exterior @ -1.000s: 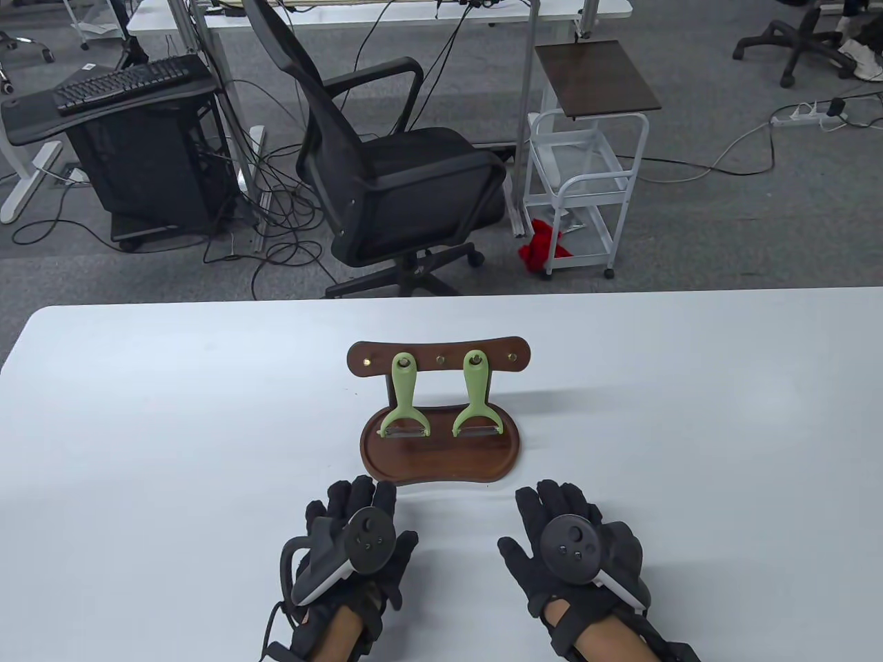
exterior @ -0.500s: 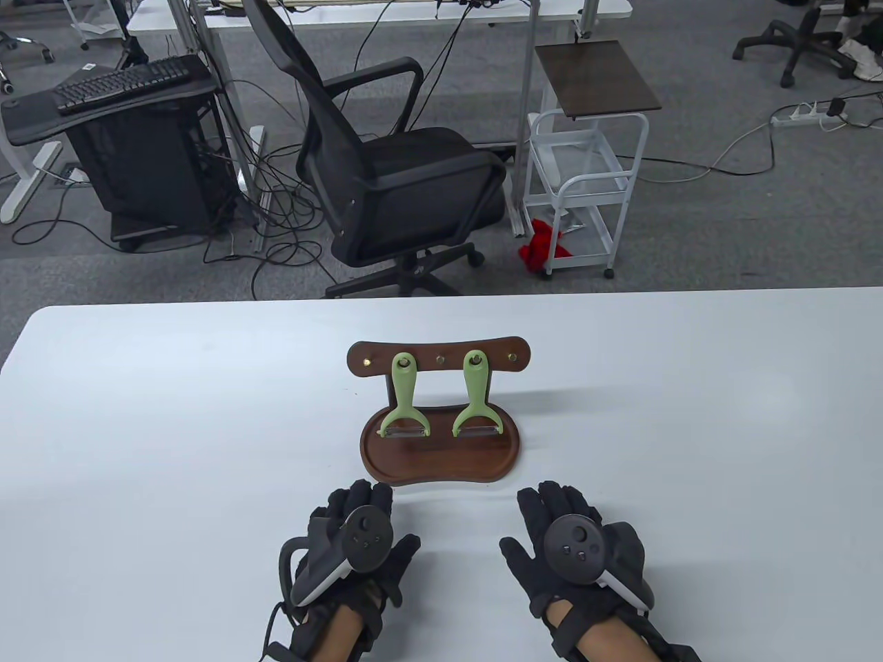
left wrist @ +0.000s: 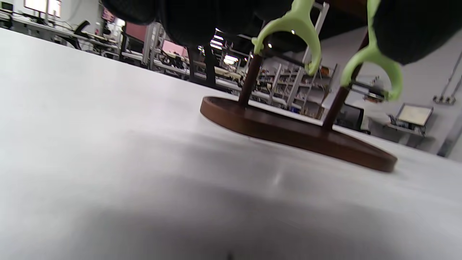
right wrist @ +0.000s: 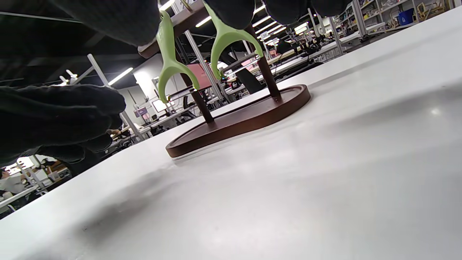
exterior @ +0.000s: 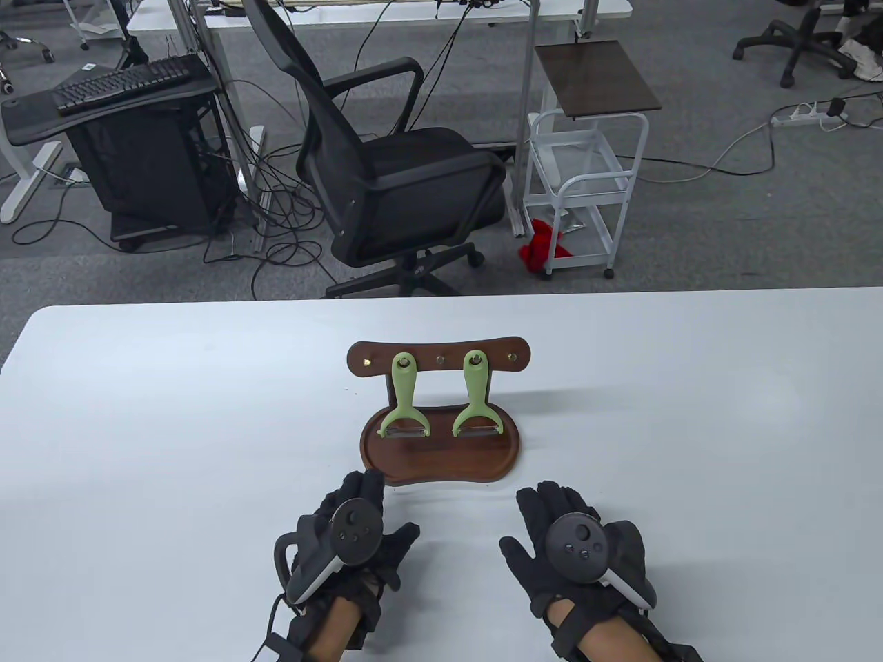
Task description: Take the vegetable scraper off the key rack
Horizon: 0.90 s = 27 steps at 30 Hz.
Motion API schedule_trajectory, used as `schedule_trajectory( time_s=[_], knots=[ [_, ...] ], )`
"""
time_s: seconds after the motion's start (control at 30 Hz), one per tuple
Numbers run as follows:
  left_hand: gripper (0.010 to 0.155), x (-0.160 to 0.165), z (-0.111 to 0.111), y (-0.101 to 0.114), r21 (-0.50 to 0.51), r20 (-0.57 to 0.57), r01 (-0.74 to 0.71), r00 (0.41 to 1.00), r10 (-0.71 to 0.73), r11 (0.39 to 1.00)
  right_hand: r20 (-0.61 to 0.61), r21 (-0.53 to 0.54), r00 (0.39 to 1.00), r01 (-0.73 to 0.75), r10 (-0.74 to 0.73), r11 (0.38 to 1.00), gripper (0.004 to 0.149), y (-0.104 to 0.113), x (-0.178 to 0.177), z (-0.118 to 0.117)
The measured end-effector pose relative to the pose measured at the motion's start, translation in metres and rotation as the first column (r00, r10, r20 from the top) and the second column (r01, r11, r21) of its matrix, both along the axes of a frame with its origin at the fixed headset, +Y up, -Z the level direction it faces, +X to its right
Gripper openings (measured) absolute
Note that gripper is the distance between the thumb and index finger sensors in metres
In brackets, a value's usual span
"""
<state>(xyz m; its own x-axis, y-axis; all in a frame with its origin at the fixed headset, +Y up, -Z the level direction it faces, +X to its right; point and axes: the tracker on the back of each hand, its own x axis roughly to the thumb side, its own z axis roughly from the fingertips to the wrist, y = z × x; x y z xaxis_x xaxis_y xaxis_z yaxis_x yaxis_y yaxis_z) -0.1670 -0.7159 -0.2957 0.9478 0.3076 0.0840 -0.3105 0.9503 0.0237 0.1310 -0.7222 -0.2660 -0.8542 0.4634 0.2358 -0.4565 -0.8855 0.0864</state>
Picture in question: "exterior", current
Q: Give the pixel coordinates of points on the black swivel chair base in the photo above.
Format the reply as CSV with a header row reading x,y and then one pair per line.
x,y
804,34

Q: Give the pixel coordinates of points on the person's left hand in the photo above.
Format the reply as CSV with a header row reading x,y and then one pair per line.
x,y
397,552

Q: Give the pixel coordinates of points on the black computer tower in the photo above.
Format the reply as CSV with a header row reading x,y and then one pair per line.
x,y
145,172

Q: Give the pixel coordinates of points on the black forearm sensor box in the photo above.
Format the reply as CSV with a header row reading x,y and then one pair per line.
x,y
279,652

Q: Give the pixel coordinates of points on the person's right hand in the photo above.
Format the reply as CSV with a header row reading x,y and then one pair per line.
x,y
531,524

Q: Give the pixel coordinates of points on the red cloth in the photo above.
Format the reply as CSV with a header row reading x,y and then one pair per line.
x,y
534,252

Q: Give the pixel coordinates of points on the white power strip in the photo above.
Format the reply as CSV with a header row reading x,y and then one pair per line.
x,y
793,118

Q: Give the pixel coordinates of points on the black plug adapter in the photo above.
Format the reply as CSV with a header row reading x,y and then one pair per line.
x,y
837,107

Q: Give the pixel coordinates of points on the dark brown wooden board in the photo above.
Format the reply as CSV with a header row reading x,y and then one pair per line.
x,y
593,76

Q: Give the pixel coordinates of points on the person's right forearm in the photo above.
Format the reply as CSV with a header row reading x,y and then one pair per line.
x,y
614,641

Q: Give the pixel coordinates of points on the white metal-legged desk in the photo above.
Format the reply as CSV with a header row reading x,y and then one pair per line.
x,y
414,15

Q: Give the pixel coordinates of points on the white desk foot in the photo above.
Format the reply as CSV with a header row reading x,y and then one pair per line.
x,y
27,183

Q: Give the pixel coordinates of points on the black hand-mounted controller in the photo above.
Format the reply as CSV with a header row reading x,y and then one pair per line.
x,y
576,545
355,531

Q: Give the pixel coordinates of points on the person's left forearm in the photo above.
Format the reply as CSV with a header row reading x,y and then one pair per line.
x,y
334,631

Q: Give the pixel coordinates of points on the black wheeled chair base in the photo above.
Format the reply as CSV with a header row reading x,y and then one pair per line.
x,y
27,45

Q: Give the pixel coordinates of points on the white rolling cart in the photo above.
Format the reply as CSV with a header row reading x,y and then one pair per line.
x,y
579,148

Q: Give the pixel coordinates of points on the black mesh office chair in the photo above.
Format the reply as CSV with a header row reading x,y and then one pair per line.
x,y
414,172

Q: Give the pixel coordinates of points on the black keyboard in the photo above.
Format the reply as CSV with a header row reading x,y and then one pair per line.
x,y
117,83

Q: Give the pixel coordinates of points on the black keyboard tray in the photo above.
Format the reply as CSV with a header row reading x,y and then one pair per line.
x,y
27,117

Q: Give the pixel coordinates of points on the brown wooden key rack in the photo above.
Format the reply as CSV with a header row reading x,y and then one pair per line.
x,y
441,456

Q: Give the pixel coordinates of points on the green vegetable scraper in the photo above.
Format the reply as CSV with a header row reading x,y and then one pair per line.
x,y
403,386
476,386

